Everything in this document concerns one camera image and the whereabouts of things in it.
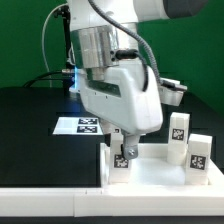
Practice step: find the white L-shaped obstacle wall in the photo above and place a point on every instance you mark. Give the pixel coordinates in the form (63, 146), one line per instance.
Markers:
(84, 202)

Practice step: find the black camera stand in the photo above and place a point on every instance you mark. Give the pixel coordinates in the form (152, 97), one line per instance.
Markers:
(64, 12)

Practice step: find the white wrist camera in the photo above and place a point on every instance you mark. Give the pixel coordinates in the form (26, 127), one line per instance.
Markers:
(171, 92)

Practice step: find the white square tabletop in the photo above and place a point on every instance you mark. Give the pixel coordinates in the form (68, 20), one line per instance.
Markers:
(151, 175)

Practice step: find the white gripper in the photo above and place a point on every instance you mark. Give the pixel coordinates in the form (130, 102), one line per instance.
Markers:
(134, 111)

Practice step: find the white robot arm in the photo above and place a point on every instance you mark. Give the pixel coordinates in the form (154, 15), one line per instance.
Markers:
(104, 34)

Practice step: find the paper sheet with tags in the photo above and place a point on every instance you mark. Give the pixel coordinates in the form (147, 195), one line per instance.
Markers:
(78, 126)

